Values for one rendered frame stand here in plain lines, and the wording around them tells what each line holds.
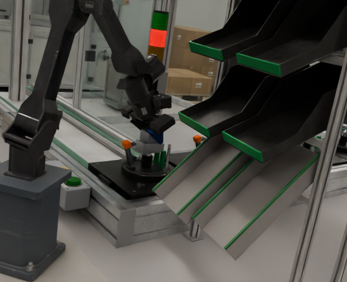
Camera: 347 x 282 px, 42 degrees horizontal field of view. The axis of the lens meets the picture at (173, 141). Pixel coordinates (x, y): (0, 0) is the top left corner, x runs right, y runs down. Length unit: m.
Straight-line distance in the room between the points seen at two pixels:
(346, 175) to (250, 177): 0.83
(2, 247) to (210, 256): 0.49
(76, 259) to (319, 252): 0.65
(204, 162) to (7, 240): 0.48
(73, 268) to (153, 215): 0.24
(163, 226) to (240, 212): 0.29
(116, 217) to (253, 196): 0.34
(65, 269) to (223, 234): 0.36
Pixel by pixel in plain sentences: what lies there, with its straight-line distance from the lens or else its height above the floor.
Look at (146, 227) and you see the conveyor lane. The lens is 1.17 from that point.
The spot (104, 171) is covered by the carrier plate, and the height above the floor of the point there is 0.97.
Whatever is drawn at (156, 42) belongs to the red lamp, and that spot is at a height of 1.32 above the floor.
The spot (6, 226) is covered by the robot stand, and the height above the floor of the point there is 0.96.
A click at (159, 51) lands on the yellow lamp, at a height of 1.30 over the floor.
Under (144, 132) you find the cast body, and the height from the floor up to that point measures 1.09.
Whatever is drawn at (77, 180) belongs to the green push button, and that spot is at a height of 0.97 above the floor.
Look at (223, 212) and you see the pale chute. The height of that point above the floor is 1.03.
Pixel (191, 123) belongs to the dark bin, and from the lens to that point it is 1.00.
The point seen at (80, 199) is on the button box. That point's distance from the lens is 1.22.
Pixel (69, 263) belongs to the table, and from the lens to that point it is 1.08.
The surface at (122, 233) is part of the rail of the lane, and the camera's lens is 1.13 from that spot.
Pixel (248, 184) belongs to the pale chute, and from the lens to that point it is 1.02.
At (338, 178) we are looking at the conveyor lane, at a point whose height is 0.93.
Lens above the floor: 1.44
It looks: 17 degrees down
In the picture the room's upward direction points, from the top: 9 degrees clockwise
